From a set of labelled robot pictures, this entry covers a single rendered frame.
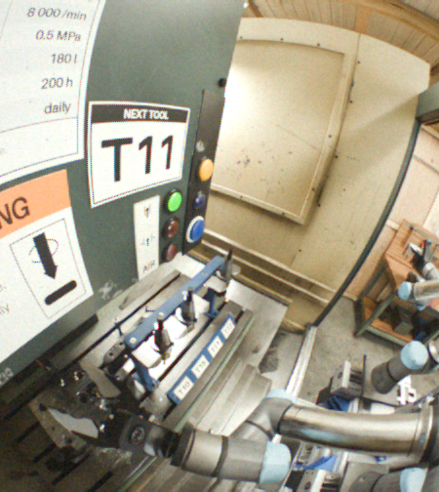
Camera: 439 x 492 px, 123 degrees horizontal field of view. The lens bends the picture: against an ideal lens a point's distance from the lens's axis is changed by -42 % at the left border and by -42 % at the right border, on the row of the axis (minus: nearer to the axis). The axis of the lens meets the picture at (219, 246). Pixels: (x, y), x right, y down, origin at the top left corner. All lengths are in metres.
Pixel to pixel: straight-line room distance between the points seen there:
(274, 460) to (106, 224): 0.35
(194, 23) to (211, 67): 0.05
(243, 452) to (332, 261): 0.89
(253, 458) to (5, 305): 0.32
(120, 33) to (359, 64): 0.93
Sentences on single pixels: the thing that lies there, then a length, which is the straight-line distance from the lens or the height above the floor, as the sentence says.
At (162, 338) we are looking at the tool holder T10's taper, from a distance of 0.49.
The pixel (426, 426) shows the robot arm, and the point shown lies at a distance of 0.38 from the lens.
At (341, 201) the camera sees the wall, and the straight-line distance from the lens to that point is 0.93.
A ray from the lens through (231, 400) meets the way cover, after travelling 1.00.
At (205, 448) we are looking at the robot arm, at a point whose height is 1.38.
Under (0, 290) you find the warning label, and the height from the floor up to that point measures 1.61.
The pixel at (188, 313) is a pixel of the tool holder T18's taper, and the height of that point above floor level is 1.25.
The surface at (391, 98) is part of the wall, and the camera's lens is 0.99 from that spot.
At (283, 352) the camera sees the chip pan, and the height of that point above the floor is 0.66.
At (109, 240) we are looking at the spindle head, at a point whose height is 1.60.
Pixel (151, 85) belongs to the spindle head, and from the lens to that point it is 0.17.
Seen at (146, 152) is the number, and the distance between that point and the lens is 0.17.
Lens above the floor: 1.69
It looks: 34 degrees down
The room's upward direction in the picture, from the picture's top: 12 degrees clockwise
